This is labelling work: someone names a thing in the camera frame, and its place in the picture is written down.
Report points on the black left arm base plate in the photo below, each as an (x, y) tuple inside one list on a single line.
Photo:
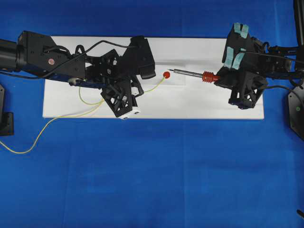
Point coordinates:
[(6, 118)]

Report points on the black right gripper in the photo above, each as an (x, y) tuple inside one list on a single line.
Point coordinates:
[(242, 71)]

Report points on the white foam board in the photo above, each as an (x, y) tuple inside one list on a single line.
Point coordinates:
[(178, 97)]

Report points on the red soldering iron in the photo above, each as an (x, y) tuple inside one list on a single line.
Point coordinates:
[(207, 77)]

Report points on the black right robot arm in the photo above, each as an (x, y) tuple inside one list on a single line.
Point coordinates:
[(281, 63)]

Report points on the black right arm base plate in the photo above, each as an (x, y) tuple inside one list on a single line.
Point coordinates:
[(296, 115)]

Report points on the black aluminium frame rail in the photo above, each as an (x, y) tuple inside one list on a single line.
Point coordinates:
[(299, 20)]

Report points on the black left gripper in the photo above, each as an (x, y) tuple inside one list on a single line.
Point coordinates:
[(116, 75)]

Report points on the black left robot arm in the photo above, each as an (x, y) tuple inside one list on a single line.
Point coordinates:
[(41, 57)]

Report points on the red dot mark right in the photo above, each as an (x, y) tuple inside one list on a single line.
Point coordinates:
[(166, 75)]

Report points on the blue table cloth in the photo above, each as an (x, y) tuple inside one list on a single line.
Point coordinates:
[(92, 173)]

